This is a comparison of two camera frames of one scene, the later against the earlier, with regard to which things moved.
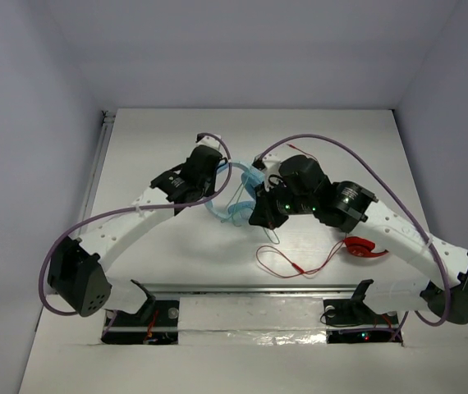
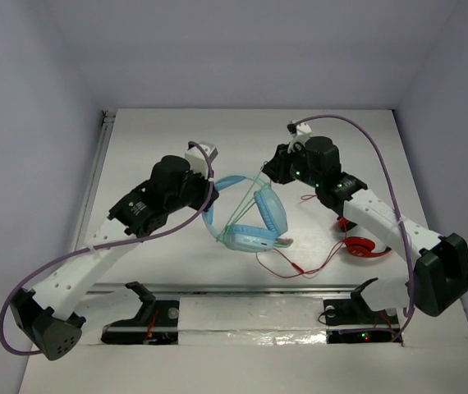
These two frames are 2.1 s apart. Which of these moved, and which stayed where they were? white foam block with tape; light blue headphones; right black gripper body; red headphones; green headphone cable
Moved: light blue headphones; right black gripper body; green headphone cable
Stayed: red headphones; white foam block with tape
